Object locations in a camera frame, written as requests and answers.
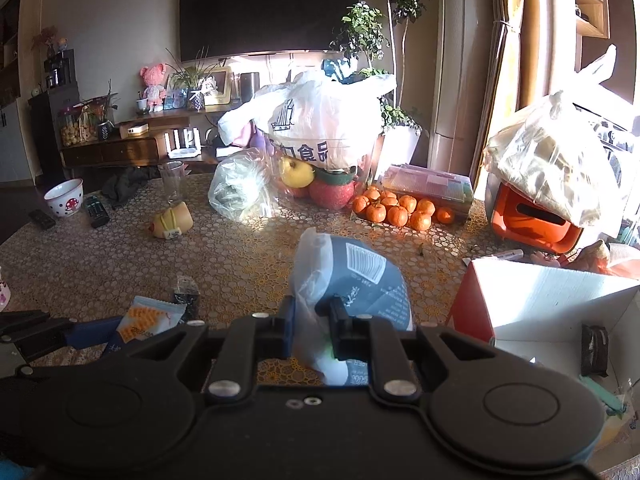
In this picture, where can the white tube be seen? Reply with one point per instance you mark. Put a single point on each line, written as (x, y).
(507, 255)

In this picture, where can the large clear plastic bag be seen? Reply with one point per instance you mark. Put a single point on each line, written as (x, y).
(550, 160)

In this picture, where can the white strawberry print cup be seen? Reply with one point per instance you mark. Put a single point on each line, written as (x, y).
(4, 292)

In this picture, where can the white mushroom print bowl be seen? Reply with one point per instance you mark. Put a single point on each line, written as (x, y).
(65, 205)

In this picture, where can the dark tall cabinet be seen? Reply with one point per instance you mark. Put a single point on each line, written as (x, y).
(50, 125)

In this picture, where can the black remote control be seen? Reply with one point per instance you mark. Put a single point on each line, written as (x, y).
(97, 212)
(42, 219)

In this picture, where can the flower vase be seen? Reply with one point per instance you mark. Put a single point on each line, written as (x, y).
(50, 50)

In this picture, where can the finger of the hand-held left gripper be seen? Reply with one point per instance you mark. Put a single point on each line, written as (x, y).
(92, 332)
(30, 372)

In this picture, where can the drinking glass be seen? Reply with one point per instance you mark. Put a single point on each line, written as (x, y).
(172, 185)

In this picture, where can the red apple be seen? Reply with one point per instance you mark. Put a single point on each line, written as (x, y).
(299, 192)
(330, 195)

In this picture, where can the yellow apple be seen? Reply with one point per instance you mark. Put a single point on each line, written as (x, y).
(296, 172)

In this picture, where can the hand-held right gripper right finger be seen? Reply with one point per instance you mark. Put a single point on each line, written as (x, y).
(336, 330)

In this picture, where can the pile of tangerines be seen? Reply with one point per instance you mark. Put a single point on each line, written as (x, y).
(400, 215)

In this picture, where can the clear plastic lidded box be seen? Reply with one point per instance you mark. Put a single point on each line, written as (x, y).
(430, 180)

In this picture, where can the yellow toy figure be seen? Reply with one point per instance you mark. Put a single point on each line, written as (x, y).
(175, 220)

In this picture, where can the red cardboard box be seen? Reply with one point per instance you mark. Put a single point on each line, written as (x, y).
(470, 305)

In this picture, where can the dark snack packet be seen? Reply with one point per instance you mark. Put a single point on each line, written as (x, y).
(186, 300)
(595, 350)

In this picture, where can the grey cylinder speaker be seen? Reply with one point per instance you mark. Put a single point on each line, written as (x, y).
(250, 87)

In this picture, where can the small plant patterned vase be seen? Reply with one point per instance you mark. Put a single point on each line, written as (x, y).
(105, 131)

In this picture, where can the orange blue snack packet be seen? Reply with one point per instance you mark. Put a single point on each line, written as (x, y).
(150, 317)

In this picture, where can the dark cloth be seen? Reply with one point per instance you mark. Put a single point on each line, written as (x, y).
(125, 185)

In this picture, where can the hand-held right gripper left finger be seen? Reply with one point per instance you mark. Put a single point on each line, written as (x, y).
(288, 325)

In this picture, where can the black television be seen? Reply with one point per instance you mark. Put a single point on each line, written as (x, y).
(270, 10)

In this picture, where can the potted green tree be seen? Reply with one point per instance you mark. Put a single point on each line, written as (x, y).
(360, 30)

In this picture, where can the white router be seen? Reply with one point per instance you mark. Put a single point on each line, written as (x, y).
(182, 151)

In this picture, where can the white plastic shopping bag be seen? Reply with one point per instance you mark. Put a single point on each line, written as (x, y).
(320, 120)

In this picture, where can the wooden television cabinet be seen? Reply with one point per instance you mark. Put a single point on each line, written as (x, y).
(110, 152)

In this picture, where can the grass plant in vase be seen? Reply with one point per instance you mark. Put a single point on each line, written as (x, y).
(196, 100)

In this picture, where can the small blue photo card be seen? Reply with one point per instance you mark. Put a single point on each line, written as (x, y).
(175, 100)

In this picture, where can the red white tissue pack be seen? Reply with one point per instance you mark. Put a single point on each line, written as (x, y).
(615, 260)

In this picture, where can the yellow curtain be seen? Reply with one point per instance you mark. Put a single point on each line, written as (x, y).
(505, 85)

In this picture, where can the small wooden box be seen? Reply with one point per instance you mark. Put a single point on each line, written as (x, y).
(132, 130)

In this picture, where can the photo frame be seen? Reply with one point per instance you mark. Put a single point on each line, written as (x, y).
(222, 87)

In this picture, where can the white standing air conditioner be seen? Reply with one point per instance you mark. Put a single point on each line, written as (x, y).
(460, 60)

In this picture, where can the black coffee machine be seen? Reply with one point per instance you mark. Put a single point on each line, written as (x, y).
(57, 75)

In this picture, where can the clear bag of greens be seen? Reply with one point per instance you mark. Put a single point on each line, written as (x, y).
(235, 190)

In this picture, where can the blue white bread packet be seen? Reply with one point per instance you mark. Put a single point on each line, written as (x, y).
(350, 270)

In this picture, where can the white mug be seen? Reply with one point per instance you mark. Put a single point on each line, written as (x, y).
(142, 106)

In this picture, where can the clear glass fruit bowl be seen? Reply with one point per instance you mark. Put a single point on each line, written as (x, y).
(369, 160)

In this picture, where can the pink plush doll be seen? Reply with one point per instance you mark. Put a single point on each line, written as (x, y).
(152, 85)

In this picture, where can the blue picture frame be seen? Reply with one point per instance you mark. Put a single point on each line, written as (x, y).
(332, 67)

